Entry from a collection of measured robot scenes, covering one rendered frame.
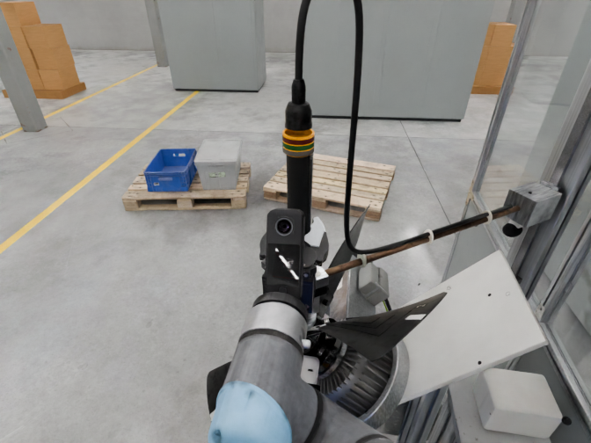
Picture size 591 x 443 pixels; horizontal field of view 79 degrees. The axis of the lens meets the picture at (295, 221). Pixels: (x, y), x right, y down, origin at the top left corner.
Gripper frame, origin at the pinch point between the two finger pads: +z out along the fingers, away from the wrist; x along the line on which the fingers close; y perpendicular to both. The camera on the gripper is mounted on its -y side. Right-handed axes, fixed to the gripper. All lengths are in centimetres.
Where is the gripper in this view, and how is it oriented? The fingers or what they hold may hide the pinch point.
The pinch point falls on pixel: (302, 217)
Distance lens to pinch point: 58.9
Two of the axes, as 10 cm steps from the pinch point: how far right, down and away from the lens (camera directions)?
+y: 0.0, 8.3, 5.6
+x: 9.9, 0.9, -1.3
